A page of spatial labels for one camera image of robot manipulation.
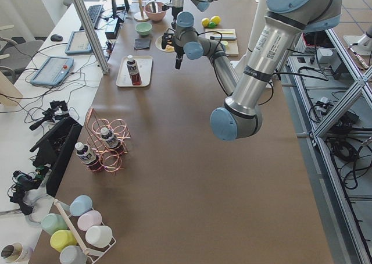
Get blue cup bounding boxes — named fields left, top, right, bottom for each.
left=69, top=195, right=92, bottom=217

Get pink cup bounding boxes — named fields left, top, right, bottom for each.
left=77, top=210, right=102, bottom=231

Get dark drink bottle on tray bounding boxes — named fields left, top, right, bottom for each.
left=127, top=55, right=142, bottom=85

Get yellow lemon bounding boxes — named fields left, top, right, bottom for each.
left=210, top=16, right=221, bottom=25
left=201, top=18, right=210, bottom=27

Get wooden glass stand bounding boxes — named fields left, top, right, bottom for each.
left=134, top=0, right=149, bottom=22

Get blue teach pendant near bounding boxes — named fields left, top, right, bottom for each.
left=30, top=56, right=74, bottom=87

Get blue teach pendant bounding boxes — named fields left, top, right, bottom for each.
left=65, top=30, right=92, bottom=55
left=30, top=56, right=74, bottom=87

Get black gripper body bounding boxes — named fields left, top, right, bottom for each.
left=161, top=28, right=184, bottom=58
left=162, top=2, right=183, bottom=22

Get yellow lemon lower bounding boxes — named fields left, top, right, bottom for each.
left=210, top=16, right=221, bottom=25

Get white cup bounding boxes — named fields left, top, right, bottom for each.
left=85, top=225, right=113, bottom=248

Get grey folded cloth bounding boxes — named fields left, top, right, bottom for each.
left=134, top=38, right=151, bottom=50

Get black computer mouse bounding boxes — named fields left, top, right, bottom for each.
left=50, top=34, right=63, bottom=42

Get grey cup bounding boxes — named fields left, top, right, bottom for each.
left=59, top=245, right=87, bottom=264

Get cream rabbit tray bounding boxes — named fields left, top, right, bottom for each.
left=116, top=55, right=153, bottom=87

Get blue teach pendant far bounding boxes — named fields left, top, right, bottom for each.
left=65, top=30, right=92, bottom=55

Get yellow lemon upper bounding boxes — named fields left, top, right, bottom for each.
left=201, top=18, right=210, bottom=27

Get copper wire bottle rack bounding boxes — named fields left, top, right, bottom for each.
left=84, top=108, right=131, bottom=175

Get green cup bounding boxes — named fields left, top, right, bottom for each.
left=41, top=213, right=68, bottom=236

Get pink bowl with ice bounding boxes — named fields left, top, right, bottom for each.
left=144, top=1, right=166, bottom=22

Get green lime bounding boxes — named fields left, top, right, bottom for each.
left=208, top=22, right=217, bottom=28

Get steel cylinder grinder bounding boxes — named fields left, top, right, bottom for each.
left=209, top=34, right=237, bottom=41

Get green bowl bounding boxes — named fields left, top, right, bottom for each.
left=135, top=22, right=152, bottom=36

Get white cup rack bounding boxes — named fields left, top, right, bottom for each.
left=53, top=199, right=117, bottom=264

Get black keyboard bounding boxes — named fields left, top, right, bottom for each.
left=87, top=4, right=103, bottom=29

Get wooden cutting board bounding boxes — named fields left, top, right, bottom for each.
left=204, top=28, right=239, bottom=56

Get glazed twisted donut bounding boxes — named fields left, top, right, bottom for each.
left=166, top=45, right=174, bottom=52

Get bottle in rack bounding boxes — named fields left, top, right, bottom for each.
left=75, top=142, right=102, bottom=173
left=100, top=127, right=124, bottom=155

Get white round plate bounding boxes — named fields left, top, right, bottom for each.
left=155, top=36, right=175, bottom=53

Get yellow plastic knife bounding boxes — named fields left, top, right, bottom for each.
left=206, top=30, right=235, bottom=34

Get yellow cup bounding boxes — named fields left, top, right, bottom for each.
left=49, top=230, right=77, bottom=252

